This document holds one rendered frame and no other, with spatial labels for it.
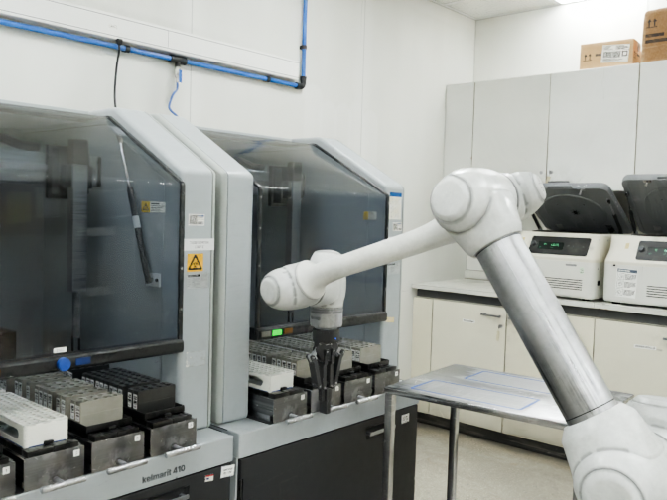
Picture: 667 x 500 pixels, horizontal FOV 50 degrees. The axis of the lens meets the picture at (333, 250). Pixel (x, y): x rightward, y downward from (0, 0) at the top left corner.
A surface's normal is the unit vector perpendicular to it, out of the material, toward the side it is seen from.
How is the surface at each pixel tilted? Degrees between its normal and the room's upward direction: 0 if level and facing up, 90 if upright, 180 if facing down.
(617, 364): 90
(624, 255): 59
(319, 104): 90
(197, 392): 90
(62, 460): 90
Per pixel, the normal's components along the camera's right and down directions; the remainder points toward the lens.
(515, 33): -0.66, 0.02
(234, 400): 0.74, 0.06
